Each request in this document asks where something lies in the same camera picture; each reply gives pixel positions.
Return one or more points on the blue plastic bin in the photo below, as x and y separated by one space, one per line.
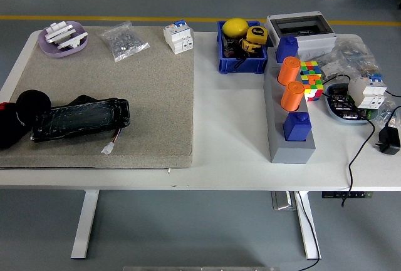
241 67

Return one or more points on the white table leg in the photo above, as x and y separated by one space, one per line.
84 224
308 227

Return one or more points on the clear bag of screws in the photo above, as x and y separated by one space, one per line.
123 41

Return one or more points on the yellow black tape measure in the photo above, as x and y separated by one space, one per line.
249 46

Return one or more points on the grey box under desk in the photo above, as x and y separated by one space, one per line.
282 200

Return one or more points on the grey-brown felt mat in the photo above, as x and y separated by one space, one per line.
141 95

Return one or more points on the light blue bowl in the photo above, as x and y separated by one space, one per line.
332 112

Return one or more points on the small clear bag white label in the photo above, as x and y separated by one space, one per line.
332 69

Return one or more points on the orange cylinder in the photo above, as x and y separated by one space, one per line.
289 72
291 97

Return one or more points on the purple plastic tray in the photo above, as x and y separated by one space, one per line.
50 50

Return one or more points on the colourful puzzle cube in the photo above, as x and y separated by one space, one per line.
313 83

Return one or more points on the clear bag of parts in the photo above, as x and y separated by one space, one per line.
388 111
354 53

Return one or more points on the black parts pile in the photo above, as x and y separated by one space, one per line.
340 100

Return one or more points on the black hand tool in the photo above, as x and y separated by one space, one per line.
230 52

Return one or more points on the white circuit breaker blue switches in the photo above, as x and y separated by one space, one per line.
366 92
177 37

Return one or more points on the black rag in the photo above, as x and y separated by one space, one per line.
18 120

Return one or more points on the blue block with knob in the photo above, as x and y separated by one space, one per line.
286 49
296 128

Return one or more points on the black power adapter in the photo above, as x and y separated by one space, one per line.
390 141

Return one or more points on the yellow round dome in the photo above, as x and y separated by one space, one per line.
235 27

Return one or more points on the grey peg base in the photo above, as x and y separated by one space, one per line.
291 153

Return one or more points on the white plastic bracket piece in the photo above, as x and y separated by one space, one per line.
55 27
73 40
62 33

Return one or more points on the grey electrical enclosure box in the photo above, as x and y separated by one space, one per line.
316 44

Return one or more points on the black desk control panel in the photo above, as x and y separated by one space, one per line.
344 194

